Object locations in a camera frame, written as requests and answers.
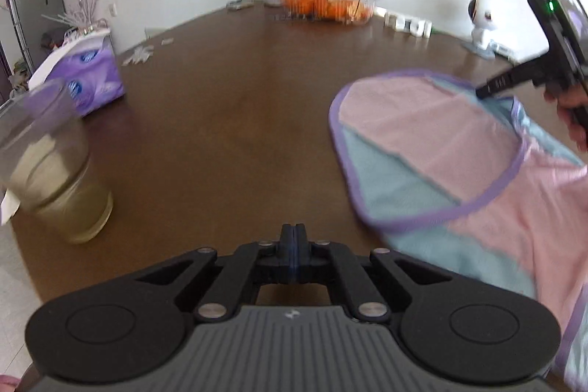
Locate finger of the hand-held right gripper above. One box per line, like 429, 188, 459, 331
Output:
475, 54, 552, 100

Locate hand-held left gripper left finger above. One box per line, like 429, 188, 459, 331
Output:
105, 224, 295, 324

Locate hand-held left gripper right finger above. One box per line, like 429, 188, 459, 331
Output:
294, 224, 478, 324

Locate pink and blue garment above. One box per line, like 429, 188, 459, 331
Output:
328, 68, 588, 392

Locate person's right hand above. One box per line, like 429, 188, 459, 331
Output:
543, 86, 588, 151

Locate white robot figurine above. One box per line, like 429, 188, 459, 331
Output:
462, 0, 499, 60

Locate white plastic clip block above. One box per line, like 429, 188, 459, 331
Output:
383, 8, 433, 38

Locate clear container of oranges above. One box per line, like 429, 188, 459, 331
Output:
280, 0, 382, 25

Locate white paper scraps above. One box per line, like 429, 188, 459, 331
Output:
122, 45, 154, 66

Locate glass cup of liquid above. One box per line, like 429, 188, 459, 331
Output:
0, 80, 114, 245

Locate purple tissue pack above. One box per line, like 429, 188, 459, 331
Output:
28, 29, 126, 117

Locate pale dried twig bouquet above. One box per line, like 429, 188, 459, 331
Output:
41, 0, 113, 41

